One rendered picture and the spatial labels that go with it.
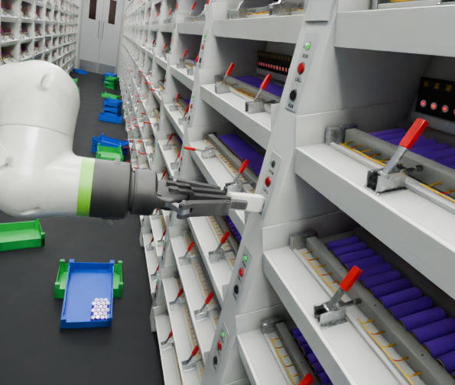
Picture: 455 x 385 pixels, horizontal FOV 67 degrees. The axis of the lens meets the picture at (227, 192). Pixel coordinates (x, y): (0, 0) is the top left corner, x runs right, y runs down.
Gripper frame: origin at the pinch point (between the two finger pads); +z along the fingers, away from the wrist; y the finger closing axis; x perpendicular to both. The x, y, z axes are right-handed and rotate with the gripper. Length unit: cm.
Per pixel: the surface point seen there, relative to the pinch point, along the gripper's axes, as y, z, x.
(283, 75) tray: -41, 21, 22
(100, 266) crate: -97, -20, -84
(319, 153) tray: 8.9, 5.7, 13.2
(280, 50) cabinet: -54, 24, 29
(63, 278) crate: -103, -36, -96
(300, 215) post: 4.6, 9.3, 0.4
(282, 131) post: -0.6, 3.8, 13.7
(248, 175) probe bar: -23.4, 10.4, -2.8
